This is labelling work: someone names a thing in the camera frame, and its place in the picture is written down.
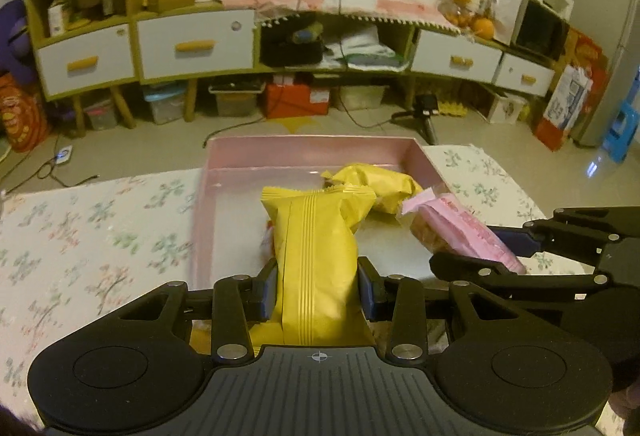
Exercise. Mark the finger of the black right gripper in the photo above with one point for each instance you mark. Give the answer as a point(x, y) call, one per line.
point(600, 308)
point(603, 238)

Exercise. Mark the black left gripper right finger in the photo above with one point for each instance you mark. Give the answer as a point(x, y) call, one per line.
point(465, 361)

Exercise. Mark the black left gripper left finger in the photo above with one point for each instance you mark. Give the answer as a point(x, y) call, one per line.
point(161, 364)

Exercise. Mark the pink snack packet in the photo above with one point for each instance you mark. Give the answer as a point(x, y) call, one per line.
point(441, 223)

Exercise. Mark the ribbed yellow snack bag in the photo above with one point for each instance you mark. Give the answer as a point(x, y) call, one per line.
point(316, 251)

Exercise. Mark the blue plastic stool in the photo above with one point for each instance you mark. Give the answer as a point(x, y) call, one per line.
point(621, 133)

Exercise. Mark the floral tablecloth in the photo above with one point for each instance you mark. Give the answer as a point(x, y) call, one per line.
point(69, 256)

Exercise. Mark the pink cardboard box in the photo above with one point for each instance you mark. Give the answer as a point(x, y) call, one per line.
point(230, 222)

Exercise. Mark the crumpled yellow snack bag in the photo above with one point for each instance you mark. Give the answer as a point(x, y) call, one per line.
point(391, 188)

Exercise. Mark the black microwave oven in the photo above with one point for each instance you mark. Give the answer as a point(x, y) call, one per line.
point(530, 27)

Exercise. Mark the orange patterned bag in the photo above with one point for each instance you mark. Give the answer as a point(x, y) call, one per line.
point(22, 114)

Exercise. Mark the oranges in glass bowl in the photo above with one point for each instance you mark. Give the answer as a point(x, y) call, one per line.
point(470, 16)

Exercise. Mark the red storage box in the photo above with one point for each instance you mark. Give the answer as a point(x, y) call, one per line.
point(297, 100)

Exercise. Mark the purple plush toy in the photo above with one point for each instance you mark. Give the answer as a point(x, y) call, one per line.
point(16, 49)

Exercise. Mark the wooden cabinet white drawers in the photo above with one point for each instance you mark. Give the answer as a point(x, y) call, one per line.
point(86, 45)

